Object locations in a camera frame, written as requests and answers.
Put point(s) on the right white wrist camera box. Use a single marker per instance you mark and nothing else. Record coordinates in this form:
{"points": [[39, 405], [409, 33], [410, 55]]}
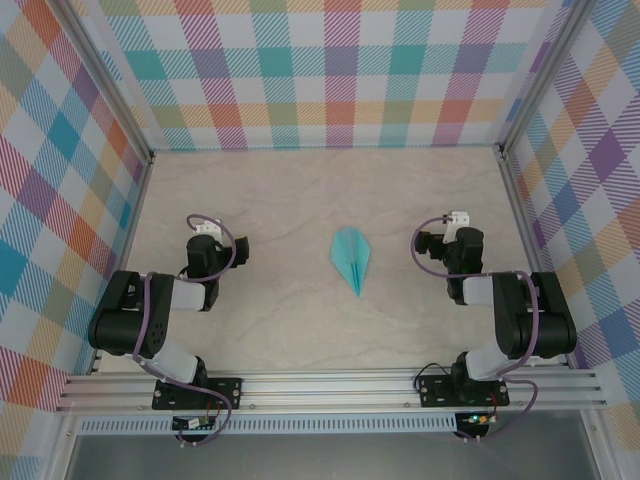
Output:
{"points": [[457, 220]]}

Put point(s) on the aluminium frame leg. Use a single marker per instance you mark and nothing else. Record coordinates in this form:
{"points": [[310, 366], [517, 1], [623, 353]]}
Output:
{"points": [[60, 450], [597, 445]]}

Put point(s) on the left aluminium side rail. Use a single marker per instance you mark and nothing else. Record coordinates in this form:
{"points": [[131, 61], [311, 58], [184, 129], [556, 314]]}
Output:
{"points": [[129, 230]]}

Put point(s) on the grey metal panel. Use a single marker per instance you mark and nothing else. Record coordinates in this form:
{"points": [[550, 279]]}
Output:
{"points": [[325, 457]]}

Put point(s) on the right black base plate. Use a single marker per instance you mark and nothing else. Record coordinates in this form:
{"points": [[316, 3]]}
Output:
{"points": [[435, 392]]}

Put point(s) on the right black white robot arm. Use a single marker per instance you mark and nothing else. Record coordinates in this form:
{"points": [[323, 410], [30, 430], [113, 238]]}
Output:
{"points": [[545, 325]]}

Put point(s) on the right circuit board green light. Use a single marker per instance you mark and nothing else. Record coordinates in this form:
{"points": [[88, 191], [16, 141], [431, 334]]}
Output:
{"points": [[477, 419]]}

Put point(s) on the teal square paper sheet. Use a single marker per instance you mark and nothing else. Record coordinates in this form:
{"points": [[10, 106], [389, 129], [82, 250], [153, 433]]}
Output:
{"points": [[350, 255]]}

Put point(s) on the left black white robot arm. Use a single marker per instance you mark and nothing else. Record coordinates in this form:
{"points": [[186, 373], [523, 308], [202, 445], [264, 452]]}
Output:
{"points": [[120, 330]]}

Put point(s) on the left aluminium frame leg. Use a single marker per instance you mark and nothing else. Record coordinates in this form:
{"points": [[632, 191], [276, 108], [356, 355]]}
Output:
{"points": [[60, 450]]}

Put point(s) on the right aluminium frame leg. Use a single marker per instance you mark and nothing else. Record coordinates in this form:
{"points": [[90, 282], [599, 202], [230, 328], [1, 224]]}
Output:
{"points": [[597, 445]]}

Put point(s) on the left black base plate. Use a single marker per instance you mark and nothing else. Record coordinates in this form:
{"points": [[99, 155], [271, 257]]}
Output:
{"points": [[225, 390]]}

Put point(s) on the long aluminium mounting rail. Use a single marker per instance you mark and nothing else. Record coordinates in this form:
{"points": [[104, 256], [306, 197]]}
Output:
{"points": [[325, 387]]}

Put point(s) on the left small circuit board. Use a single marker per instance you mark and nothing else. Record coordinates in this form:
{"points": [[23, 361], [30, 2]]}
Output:
{"points": [[182, 424]]}

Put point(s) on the right aluminium side rail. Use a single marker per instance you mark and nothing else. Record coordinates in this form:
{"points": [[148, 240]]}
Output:
{"points": [[536, 250]]}

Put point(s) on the right aluminium frame post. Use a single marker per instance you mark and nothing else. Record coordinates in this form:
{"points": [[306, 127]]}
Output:
{"points": [[545, 75]]}

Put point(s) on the left aluminium frame post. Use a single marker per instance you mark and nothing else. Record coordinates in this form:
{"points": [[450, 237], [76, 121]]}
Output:
{"points": [[105, 75]]}

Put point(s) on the aluminium frame post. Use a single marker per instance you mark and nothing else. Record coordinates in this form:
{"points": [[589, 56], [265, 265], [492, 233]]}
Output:
{"points": [[105, 75], [545, 75]]}

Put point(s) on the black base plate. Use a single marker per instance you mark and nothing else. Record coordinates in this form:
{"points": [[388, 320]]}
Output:
{"points": [[225, 390], [435, 392]]}

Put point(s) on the aluminium side rail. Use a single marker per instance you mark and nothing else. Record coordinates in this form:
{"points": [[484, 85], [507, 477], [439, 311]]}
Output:
{"points": [[536, 250], [129, 230]]}

